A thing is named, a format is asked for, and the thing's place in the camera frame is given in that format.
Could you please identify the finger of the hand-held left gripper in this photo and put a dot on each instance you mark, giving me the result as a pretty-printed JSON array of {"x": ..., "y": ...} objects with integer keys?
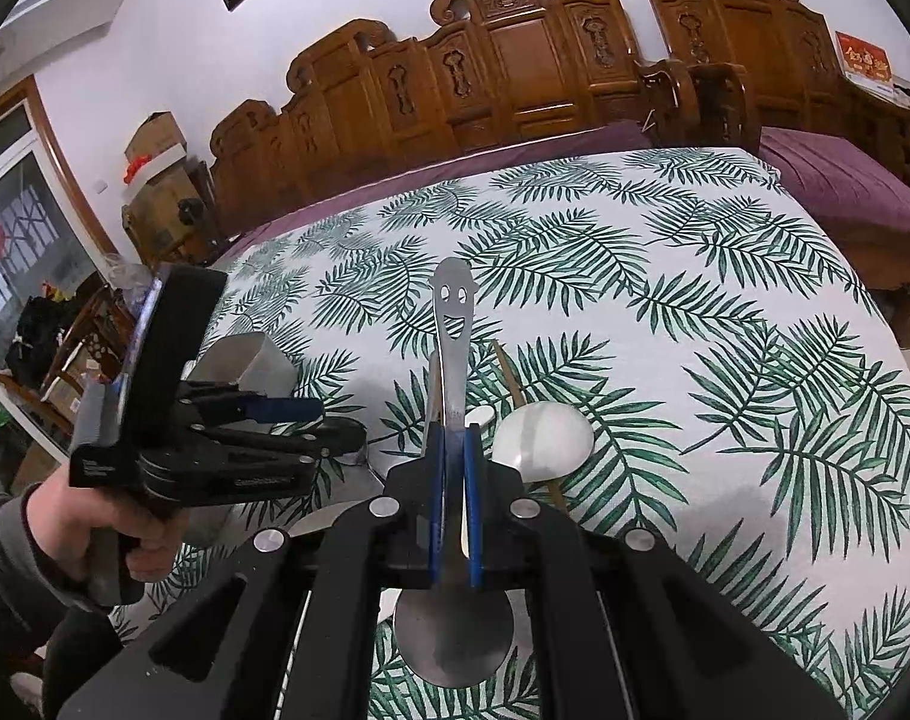
[
  {"x": 290, "y": 410},
  {"x": 327, "y": 436}
]

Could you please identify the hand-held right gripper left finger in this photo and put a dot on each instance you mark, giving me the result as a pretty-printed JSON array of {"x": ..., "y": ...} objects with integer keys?
[{"x": 434, "y": 480}]

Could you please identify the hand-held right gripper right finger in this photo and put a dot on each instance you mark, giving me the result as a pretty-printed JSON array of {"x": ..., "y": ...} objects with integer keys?
[{"x": 473, "y": 510}]

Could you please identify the dark wooden chopstick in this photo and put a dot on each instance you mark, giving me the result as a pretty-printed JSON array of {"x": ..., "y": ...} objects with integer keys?
[{"x": 509, "y": 375}]

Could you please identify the person's left forearm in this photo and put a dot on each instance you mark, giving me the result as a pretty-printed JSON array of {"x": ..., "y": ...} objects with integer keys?
[{"x": 8, "y": 577}]

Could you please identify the person's left hand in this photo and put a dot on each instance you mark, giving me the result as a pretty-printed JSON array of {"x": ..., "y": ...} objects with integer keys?
[{"x": 57, "y": 525}]

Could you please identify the large cardboard box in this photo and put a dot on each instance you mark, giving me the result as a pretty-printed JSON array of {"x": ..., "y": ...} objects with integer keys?
[{"x": 159, "y": 210}]

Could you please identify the black bag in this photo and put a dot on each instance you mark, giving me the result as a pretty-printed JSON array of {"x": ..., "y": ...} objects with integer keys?
[{"x": 42, "y": 322}]

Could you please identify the white box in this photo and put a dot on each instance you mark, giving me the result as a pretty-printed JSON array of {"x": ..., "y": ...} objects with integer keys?
[{"x": 162, "y": 165}]

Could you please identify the small cardboard box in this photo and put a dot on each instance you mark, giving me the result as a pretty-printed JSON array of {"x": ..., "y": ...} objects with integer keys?
[{"x": 155, "y": 131}]

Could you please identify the leaf print tablecloth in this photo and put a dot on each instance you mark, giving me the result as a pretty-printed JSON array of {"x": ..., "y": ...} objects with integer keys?
[{"x": 650, "y": 255}]

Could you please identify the person's dark trousers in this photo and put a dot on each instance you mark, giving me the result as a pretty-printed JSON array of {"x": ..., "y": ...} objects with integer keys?
[{"x": 83, "y": 667}]

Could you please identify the carved wooden sofa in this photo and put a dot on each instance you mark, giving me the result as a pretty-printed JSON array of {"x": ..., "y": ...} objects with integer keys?
[{"x": 515, "y": 52}]

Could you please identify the purple armchair cushion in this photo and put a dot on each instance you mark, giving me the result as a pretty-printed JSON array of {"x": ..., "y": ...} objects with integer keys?
[{"x": 838, "y": 172}]

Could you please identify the carved wooden armchair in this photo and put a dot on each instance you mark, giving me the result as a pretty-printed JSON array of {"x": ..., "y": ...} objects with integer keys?
[{"x": 725, "y": 15}]

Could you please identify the red box on table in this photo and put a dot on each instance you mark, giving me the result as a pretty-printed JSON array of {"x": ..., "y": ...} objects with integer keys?
[{"x": 864, "y": 58}]

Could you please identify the glass door with wooden frame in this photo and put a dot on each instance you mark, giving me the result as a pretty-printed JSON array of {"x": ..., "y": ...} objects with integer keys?
[{"x": 27, "y": 255}]

